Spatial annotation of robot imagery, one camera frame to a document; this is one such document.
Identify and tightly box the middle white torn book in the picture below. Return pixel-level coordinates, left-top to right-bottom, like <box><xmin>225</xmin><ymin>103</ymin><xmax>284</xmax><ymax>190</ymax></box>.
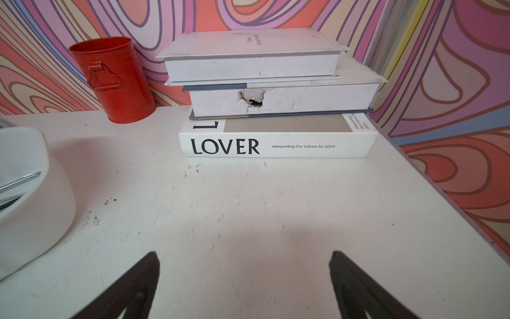
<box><xmin>165</xmin><ymin>53</ymin><xmax>386</xmax><ymax>120</ymax></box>

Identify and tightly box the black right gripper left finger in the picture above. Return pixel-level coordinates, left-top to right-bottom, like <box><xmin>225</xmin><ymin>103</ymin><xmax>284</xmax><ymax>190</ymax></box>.
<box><xmin>73</xmin><ymin>251</ymin><xmax>160</xmax><ymax>318</ymax></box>

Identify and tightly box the top white book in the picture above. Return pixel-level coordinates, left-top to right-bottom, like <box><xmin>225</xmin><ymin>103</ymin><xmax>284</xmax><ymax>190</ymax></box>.
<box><xmin>157</xmin><ymin>28</ymin><xmax>349</xmax><ymax>82</ymax></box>

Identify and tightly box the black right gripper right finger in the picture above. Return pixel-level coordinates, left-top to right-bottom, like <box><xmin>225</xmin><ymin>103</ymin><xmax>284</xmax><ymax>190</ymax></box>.
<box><xmin>329</xmin><ymin>251</ymin><xmax>417</xmax><ymax>318</ymax></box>

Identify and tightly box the red metal cup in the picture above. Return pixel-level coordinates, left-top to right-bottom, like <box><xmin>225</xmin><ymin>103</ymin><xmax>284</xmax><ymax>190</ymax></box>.
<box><xmin>69</xmin><ymin>37</ymin><xmax>156</xmax><ymax>124</ymax></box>

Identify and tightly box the white plastic storage box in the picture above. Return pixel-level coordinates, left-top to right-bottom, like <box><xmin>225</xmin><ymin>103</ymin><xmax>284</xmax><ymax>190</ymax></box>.
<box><xmin>1</xmin><ymin>126</ymin><xmax>77</xmax><ymax>279</ymax></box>

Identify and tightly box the bottom white LOVER book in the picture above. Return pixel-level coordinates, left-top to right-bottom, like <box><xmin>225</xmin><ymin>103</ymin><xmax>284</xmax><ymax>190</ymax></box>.
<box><xmin>179</xmin><ymin>113</ymin><xmax>379</xmax><ymax>158</ymax></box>

